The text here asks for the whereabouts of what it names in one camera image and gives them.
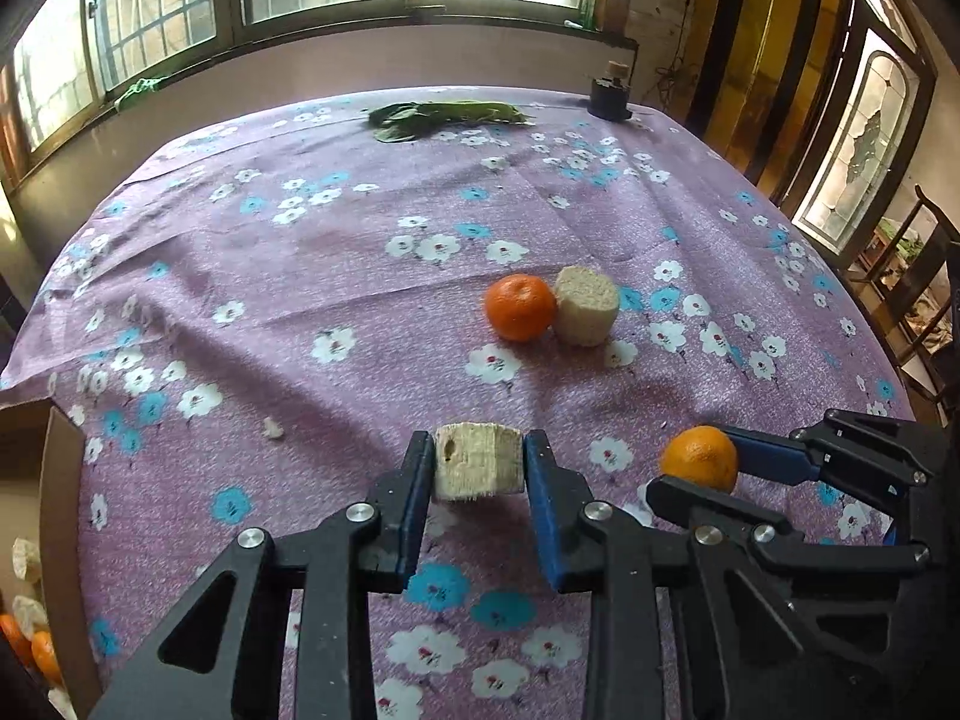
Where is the round beige sugarcane chunk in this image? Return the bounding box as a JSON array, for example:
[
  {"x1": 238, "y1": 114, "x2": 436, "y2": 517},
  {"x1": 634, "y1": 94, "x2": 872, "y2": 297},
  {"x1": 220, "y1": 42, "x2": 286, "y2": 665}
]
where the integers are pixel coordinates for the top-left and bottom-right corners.
[{"x1": 553, "y1": 265, "x2": 620, "y2": 348}]

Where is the large orange tangerine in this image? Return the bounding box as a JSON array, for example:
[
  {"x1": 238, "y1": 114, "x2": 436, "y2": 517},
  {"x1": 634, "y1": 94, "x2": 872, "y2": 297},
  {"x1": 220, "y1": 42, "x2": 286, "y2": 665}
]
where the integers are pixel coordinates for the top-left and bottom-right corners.
[{"x1": 31, "y1": 629, "x2": 65, "y2": 688}]

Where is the small orange tangerine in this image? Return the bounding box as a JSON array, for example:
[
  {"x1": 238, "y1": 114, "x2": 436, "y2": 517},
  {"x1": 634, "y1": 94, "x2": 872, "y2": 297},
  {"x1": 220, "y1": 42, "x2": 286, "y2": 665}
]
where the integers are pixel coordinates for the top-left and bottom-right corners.
[{"x1": 0, "y1": 613, "x2": 32, "y2": 668}]

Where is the dark wooden chair right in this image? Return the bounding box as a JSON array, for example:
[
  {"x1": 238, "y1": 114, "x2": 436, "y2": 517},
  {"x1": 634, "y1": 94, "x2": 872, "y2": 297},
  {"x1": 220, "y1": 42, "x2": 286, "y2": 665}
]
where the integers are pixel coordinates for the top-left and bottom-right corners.
[{"x1": 843, "y1": 188, "x2": 958, "y2": 424}]

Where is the small white crumb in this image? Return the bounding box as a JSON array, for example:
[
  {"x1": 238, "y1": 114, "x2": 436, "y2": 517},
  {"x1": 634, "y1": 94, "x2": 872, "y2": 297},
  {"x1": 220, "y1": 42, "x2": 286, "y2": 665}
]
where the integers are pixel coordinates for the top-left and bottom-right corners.
[{"x1": 262, "y1": 416, "x2": 285, "y2": 440}]

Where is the cardboard box tray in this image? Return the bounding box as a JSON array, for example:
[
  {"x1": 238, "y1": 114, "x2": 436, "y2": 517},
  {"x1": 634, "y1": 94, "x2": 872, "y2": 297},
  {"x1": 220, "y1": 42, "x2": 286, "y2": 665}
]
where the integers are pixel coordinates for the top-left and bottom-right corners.
[{"x1": 2, "y1": 398, "x2": 103, "y2": 718}]

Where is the purple floral tablecloth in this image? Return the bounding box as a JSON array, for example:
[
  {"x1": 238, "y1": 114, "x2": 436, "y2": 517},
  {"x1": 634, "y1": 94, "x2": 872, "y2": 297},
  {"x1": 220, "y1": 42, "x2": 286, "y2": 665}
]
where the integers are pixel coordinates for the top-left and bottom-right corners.
[{"x1": 2, "y1": 89, "x2": 926, "y2": 718}]

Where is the stained glass door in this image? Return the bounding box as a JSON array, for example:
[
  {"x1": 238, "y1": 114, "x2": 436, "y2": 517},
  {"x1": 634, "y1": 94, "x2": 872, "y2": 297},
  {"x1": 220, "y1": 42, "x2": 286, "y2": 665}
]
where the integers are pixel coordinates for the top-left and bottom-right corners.
[{"x1": 781, "y1": 0, "x2": 935, "y2": 268}]

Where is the small black jar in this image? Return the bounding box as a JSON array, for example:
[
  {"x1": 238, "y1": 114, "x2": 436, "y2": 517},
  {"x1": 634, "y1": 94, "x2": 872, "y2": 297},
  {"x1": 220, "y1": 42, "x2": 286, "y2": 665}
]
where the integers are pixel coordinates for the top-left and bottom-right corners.
[{"x1": 587, "y1": 60, "x2": 631, "y2": 122}]

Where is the green leafy vegetable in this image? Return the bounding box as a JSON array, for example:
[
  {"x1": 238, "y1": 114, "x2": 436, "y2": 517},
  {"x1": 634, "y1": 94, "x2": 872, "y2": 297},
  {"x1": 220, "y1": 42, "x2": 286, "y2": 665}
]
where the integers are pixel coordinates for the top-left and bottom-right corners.
[{"x1": 368, "y1": 99, "x2": 529, "y2": 143}]

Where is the green bottle on sill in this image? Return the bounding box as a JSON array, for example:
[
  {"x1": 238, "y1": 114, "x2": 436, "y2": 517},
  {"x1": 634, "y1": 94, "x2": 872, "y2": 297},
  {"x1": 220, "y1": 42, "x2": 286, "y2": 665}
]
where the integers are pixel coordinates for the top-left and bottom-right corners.
[{"x1": 579, "y1": 0, "x2": 596, "y2": 31}]

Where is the green cloth on sill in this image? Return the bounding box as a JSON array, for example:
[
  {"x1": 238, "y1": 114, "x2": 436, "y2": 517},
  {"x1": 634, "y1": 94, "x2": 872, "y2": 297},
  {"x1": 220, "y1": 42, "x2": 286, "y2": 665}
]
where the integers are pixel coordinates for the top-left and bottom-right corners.
[{"x1": 114, "y1": 76, "x2": 167, "y2": 114}]

